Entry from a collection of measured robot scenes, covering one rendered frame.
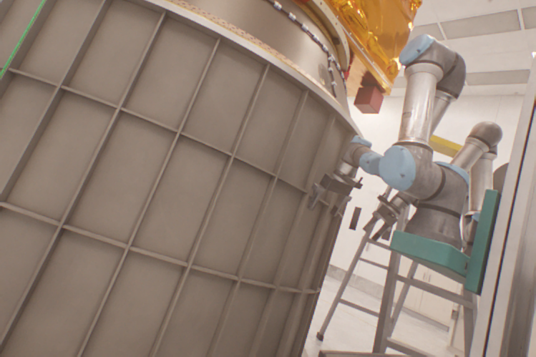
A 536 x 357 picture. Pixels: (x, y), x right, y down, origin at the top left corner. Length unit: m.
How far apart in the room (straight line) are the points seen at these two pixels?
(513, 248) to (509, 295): 0.12
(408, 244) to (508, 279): 0.25
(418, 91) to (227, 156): 0.64
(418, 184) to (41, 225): 1.08
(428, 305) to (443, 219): 7.00
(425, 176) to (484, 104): 8.68
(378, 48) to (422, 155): 1.43
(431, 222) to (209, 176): 0.69
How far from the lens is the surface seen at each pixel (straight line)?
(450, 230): 1.10
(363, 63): 2.32
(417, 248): 1.07
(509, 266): 1.18
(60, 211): 1.20
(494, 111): 9.56
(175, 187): 1.15
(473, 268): 1.19
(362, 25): 2.25
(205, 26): 1.23
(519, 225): 1.19
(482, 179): 1.78
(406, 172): 1.01
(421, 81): 1.19
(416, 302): 8.13
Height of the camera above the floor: 0.59
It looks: 12 degrees up
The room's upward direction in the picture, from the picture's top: 21 degrees clockwise
